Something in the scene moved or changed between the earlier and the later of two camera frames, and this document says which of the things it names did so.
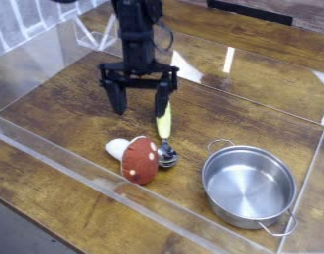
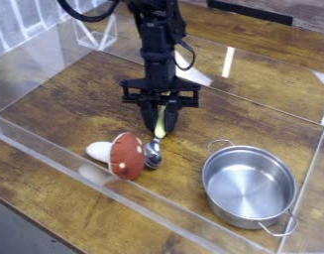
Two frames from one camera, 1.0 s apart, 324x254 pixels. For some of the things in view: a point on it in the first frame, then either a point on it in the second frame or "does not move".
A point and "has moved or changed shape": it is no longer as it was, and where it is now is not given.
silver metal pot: x=250 y=188 does not move
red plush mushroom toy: x=139 y=159 has moved or changed shape
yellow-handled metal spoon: x=167 y=155 to x=153 y=151
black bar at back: x=249 y=12 does not move
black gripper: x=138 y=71 to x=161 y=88
